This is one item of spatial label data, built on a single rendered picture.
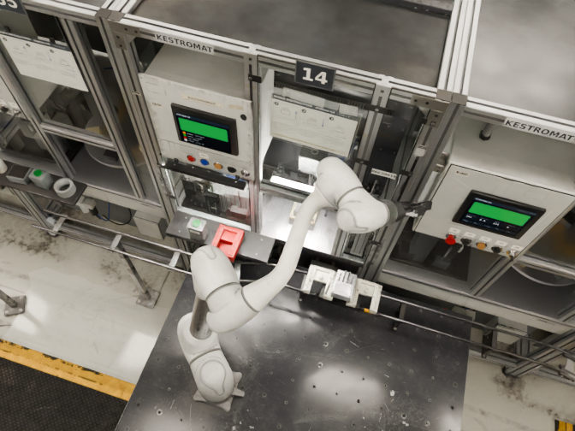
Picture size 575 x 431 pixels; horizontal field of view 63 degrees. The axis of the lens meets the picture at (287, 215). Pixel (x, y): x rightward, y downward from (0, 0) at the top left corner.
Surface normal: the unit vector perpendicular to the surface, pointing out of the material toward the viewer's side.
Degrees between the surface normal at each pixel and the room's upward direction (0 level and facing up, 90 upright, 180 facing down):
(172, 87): 90
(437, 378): 0
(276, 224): 0
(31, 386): 0
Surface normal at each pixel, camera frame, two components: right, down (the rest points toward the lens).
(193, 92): -0.29, 0.81
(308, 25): 0.04, -0.52
